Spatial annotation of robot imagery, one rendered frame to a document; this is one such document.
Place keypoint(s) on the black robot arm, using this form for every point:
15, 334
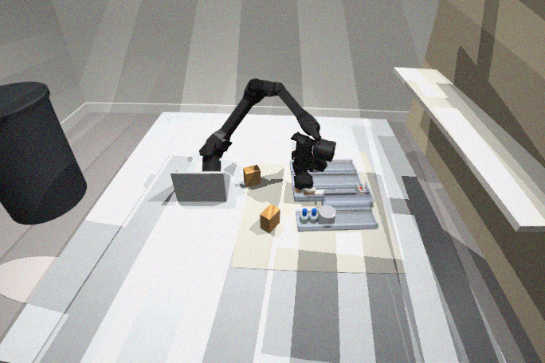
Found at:
255, 91

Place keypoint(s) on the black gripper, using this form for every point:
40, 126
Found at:
301, 165

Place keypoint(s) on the tan cardboard box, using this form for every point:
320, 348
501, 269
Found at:
269, 218
252, 175

